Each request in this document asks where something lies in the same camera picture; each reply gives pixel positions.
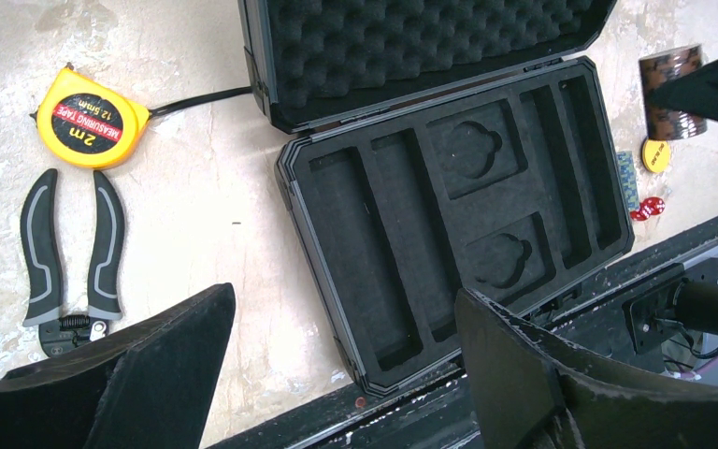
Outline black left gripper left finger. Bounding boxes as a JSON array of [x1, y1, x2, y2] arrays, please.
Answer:
[[0, 283, 236, 448]]

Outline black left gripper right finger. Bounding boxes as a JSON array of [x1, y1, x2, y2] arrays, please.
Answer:
[[455, 289, 718, 448]]

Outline yellow big blind button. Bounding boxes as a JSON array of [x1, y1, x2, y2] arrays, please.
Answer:
[[640, 138, 672, 174]]

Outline black foam-lined poker case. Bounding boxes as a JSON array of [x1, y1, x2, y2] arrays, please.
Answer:
[[238, 1, 633, 397]]

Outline green poker chip stack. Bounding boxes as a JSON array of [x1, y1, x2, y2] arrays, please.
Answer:
[[616, 152, 639, 211]]

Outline red die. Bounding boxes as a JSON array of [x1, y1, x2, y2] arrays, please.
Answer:
[[629, 196, 666, 222]]

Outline yellow measuring tape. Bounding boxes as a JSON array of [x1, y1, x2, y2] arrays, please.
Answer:
[[29, 62, 151, 170]]

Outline grey black handled pliers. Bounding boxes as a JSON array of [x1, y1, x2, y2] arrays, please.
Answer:
[[20, 168, 126, 357]]

